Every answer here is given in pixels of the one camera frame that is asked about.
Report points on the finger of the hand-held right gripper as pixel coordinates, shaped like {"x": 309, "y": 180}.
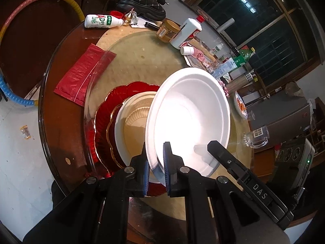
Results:
{"x": 236, "y": 172}

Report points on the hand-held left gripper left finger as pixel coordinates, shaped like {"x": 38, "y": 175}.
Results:
{"x": 146, "y": 172}

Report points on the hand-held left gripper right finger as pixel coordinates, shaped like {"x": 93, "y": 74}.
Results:
{"x": 166, "y": 167}

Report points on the large cream disposable bowl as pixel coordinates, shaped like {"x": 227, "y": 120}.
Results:
{"x": 132, "y": 137}

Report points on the white foam bowl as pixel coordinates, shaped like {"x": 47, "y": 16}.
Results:
{"x": 188, "y": 106}

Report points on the large red scalloped plate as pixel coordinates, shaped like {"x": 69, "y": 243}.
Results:
{"x": 101, "y": 111}

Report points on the glass mug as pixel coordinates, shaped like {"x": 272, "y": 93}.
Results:
{"x": 256, "y": 136}

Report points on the grey metal cabinet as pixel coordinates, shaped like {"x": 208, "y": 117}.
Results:
{"x": 279, "y": 117}

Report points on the small drinking glass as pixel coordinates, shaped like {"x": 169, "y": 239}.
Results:
{"x": 250, "y": 115}

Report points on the blue patterned dish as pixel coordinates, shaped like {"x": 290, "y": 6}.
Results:
{"x": 241, "y": 105}

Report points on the brown paper bag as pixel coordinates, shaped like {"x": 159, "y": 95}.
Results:
{"x": 293, "y": 89}

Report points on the wooden chair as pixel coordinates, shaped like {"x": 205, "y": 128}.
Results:
{"x": 262, "y": 86}

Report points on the pile of pink candies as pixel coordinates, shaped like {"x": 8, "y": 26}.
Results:
{"x": 224, "y": 88}

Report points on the steel thermos flask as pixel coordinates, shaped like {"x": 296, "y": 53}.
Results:
{"x": 240, "y": 82}

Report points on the blue and white carton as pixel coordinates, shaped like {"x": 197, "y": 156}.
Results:
{"x": 227, "y": 68}

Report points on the flat grey tray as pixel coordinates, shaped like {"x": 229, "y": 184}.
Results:
{"x": 195, "y": 62}

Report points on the red plastic bag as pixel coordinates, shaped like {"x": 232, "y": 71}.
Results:
{"x": 81, "y": 76}

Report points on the green plastic bottle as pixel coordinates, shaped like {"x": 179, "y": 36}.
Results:
{"x": 245, "y": 56}

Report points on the pink food packet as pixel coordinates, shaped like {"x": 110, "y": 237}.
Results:
{"x": 200, "y": 55}

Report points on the small white cup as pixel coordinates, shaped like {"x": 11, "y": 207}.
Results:
{"x": 187, "y": 50}

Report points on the clear water bottle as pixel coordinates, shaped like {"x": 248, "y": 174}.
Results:
{"x": 216, "y": 50}

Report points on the yellow wrapper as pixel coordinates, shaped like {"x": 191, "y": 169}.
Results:
{"x": 26, "y": 132}

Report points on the peanut butter jar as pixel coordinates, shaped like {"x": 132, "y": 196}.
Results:
{"x": 167, "y": 30}

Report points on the white liquor bottle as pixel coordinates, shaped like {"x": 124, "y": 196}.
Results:
{"x": 186, "y": 31}

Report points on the small black device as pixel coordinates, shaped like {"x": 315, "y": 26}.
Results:
{"x": 153, "y": 26}

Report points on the white paper roll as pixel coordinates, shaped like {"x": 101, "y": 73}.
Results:
{"x": 226, "y": 25}

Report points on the small glass bottle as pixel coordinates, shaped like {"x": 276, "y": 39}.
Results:
{"x": 130, "y": 17}

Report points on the white milk bottle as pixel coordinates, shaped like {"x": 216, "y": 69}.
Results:
{"x": 101, "y": 21}

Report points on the dark window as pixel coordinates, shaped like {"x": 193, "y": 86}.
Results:
{"x": 254, "y": 10}

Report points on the red jar lid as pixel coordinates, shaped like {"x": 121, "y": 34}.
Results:
{"x": 116, "y": 14}

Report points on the multicoloured hula hoop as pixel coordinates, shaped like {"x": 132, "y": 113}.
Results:
{"x": 68, "y": 0}

